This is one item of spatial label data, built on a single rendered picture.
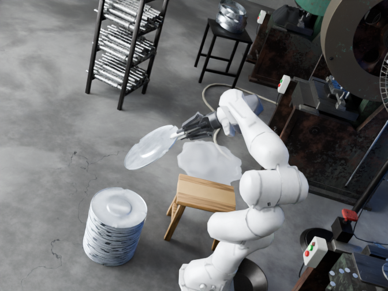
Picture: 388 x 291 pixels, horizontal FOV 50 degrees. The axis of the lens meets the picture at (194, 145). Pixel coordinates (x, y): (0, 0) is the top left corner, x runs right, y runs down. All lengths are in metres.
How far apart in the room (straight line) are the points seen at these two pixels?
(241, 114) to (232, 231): 0.41
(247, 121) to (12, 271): 1.41
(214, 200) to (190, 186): 0.16
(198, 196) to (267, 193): 1.12
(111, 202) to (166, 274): 0.51
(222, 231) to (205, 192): 0.90
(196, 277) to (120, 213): 0.62
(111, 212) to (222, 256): 0.74
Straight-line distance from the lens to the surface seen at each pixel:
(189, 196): 2.36
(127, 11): 3.30
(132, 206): 2.25
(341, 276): 2.00
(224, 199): 2.43
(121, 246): 2.23
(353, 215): 2.05
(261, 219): 1.34
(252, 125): 1.42
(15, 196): 2.65
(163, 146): 1.82
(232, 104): 1.53
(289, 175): 1.33
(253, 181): 1.28
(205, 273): 1.74
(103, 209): 2.20
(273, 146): 1.32
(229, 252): 1.66
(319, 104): 3.11
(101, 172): 2.86
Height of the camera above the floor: 1.86
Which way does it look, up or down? 34 degrees down
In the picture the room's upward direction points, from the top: 20 degrees clockwise
